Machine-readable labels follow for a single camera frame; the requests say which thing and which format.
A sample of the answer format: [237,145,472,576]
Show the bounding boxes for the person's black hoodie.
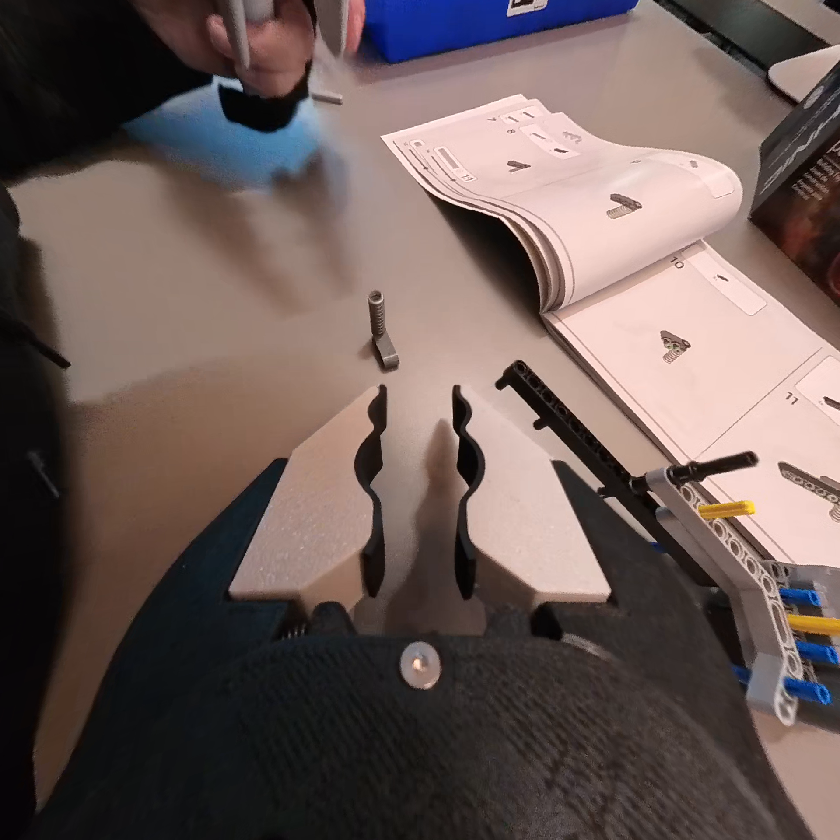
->
[0,184,73,840]

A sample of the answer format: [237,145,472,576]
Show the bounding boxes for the grey spring toy piece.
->
[366,290,401,370]

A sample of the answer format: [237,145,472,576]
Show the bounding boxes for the person's left hand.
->
[141,0,365,99]

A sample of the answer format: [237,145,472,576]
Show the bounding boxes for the white stand base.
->
[768,45,840,105]

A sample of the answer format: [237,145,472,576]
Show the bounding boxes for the white instruction booklet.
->
[381,95,840,572]

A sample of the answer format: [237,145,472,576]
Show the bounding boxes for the light blue plastic sheet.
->
[125,82,345,194]

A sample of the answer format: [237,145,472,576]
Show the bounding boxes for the person's left forearm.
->
[0,0,217,178]

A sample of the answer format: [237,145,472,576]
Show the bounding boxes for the blue plastic bin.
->
[363,0,641,64]

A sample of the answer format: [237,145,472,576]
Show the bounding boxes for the dark toy set box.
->
[748,82,840,306]

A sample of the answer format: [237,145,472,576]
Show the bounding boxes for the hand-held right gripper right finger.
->
[451,384,614,611]

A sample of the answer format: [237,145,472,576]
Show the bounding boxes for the grey black toy brick assembly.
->
[495,360,840,726]

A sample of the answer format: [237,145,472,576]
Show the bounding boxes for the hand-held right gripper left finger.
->
[227,384,389,609]

